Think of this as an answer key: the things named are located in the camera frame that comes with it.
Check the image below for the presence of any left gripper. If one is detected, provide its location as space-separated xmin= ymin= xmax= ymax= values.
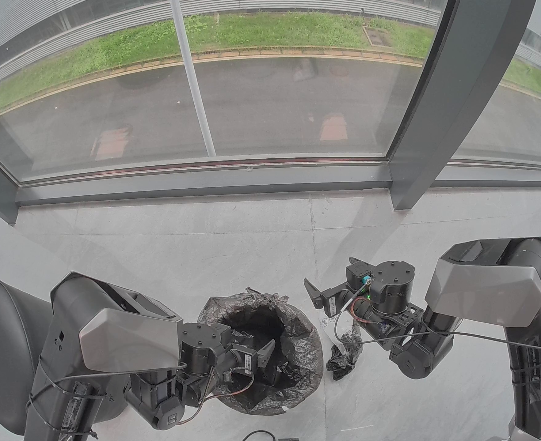
xmin=223 ymin=340 xmax=277 ymax=379

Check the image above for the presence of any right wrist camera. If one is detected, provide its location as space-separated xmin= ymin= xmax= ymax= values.
xmin=346 ymin=264 xmax=374 ymax=293

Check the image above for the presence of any window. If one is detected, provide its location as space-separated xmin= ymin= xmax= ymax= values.
xmin=0 ymin=0 xmax=541 ymax=226

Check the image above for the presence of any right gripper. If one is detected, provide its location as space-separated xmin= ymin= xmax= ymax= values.
xmin=303 ymin=278 xmax=378 ymax=326

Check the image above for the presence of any crumpled black plastic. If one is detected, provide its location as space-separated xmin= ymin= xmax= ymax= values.
xmin=326 ymin=323 xmax=364 ymax=381

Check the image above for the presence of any black plastic bag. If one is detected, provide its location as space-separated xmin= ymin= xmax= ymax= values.
xmin=197 ymin=287 xmax=325 ymax=416

